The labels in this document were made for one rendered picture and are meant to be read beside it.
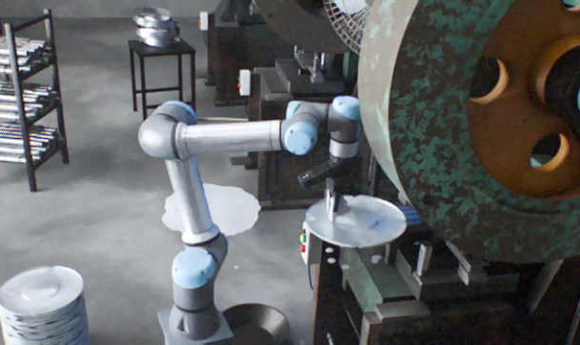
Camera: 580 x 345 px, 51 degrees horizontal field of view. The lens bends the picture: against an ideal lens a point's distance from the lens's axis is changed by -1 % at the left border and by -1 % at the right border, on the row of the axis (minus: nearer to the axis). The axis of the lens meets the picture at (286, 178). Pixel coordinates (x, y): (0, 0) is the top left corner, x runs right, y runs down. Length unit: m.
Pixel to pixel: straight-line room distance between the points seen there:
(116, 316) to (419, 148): 1.79
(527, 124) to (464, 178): 0.20
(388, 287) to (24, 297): 1.28
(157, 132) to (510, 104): 0.85
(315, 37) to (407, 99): 1.84
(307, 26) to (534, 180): 1.71
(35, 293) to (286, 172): 1.60
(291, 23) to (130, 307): 1.45
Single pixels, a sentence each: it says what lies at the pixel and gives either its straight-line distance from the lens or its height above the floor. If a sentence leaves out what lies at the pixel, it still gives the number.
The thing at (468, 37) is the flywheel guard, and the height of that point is 1.42.
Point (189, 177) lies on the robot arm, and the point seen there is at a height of 0.88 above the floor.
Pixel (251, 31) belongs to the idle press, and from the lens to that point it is 4.91.
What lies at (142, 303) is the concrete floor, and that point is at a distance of 2.76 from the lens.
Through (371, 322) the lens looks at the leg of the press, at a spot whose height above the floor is 0.62.
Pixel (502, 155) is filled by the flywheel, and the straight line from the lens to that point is 1.39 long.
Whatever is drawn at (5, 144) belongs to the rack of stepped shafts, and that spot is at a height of 0.24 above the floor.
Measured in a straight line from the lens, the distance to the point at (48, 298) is 2.34.
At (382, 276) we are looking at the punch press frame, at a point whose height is 0.65.
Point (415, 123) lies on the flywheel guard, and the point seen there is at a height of 1.27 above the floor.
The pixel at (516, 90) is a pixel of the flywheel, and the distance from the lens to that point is 1.34.
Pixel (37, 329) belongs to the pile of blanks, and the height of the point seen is 0.25.
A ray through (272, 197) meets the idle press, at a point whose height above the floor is 0.05.
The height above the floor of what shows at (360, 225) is 0.79.
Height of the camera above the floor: 1.67
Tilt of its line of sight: 26 degrees down
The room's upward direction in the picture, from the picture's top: 3 degrees clockwise
